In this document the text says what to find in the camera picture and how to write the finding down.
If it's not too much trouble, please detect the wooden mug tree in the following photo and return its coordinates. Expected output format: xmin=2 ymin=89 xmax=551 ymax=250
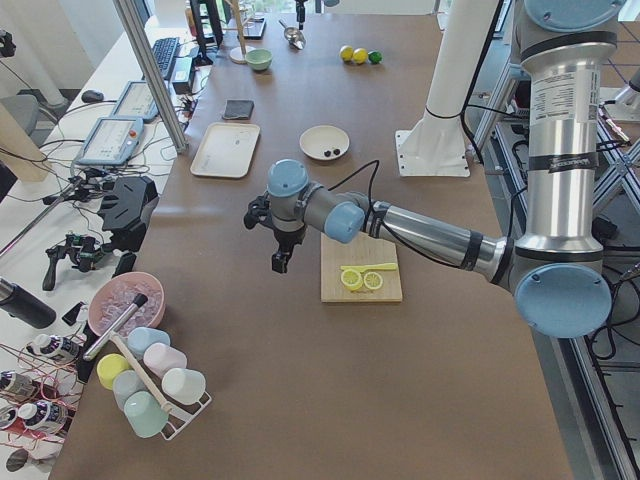
xmin=224 ymin=0 xmax=254 ymax=65

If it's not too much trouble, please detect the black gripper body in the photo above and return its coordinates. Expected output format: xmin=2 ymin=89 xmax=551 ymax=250
xmin=271 ymin=227 xmax=305 ymax=273

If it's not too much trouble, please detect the pink mixing bowl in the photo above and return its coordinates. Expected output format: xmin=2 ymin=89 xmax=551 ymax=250
xmin=88 ymin=272 xmax=165 ymax=338

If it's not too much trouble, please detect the black keyboard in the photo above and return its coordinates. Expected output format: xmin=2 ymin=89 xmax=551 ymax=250
xmin=152 ymin=37 xmax=180 ymax=80

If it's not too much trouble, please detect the wooden cutting board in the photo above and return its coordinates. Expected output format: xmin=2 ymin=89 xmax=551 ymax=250
xmin=320 ymin=233 xmax=403 ymax=303

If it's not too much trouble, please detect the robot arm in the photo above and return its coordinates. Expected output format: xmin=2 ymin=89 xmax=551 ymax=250
xmin=244 ymin=1 xmax=621 ymax=338

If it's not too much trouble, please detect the yellow plastic knife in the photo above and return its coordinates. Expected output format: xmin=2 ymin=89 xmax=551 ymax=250
xmin=340 ymin=262 xmax=398 ymax=273

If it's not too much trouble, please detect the pink upturned cup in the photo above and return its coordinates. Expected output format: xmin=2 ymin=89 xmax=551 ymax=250
xmin=143 ymin=342 xmax=187 ymax=378

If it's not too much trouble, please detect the grey upturned cup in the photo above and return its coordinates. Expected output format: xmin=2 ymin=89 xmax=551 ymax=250
xmin=112 ymin=370 xmax=146 ymax=411

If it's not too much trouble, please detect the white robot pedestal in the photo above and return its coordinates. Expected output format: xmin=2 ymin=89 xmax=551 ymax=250
xmin=396 ymin=0 xmax=502 ymax=177

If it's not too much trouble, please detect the mint upturned cup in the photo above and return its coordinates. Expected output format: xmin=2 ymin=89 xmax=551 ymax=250
xmin=124 ymin=391 xmax=168 ymax=438

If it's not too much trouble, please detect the white upturned cup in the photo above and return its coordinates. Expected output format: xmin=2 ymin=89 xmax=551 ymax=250
xmin=161 ymin=368 xmax=206 ymax=405

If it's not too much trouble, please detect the grey folded cloth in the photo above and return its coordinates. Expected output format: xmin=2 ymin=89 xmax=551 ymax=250
xmin=222 ymin=99 xmax=254 ymax=120

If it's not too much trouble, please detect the white round plate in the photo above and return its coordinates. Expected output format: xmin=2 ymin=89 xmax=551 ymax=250
xmin=299 ymin=125 xmax=350 ymax=161

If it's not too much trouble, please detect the white wire cup rack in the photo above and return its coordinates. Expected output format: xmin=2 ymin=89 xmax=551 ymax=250
xmin=110 ymin=334 xmax=214 ymax=441

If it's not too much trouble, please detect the teach pendant tablet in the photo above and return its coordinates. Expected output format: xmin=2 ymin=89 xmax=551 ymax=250
xmin=75 ymin=117 xmax=144 ymax=167
xmin=111 ymin=81 xmax=159 ymax=123

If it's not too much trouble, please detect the yellow lemon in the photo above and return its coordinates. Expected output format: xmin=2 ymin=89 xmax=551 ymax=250
xmin=352 ymin=48 xmax=369 ymax=65
xmin=339 ymin=45 xmax=354 ymax=63

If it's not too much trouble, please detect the yellow upturned cup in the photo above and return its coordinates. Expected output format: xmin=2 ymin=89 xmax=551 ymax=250
xmin=96 ymin=353 xmax=131 ymax=390

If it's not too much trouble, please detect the cream rabbit tray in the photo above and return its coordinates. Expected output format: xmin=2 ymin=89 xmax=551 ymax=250
xmin=190 ymin=122 xmax=260 ymax=179

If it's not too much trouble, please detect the mint green bowl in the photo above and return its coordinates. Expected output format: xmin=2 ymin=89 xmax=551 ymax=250
xmin=245 ymin=48 xmax=273 ymax=72

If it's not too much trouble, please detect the lemon slice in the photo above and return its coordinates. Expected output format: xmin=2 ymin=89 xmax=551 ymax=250
xmin=362 ymin=271 xmax=384 ymax=291
xmin=340 ymin=270 xmax=363 ymax=291

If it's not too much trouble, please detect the metal scoop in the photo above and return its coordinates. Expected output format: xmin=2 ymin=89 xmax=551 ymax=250
xmin=278 ymin=19 xmax=306 ymax=50

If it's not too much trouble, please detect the blue upturned cup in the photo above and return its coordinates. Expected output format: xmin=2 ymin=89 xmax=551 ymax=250
xmin=127 ymin=327 xmax=171 ymax=359

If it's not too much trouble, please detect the green lime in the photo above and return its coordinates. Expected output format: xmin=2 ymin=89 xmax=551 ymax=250
xmin=368 ymin=50 xmax=383 ymax=65

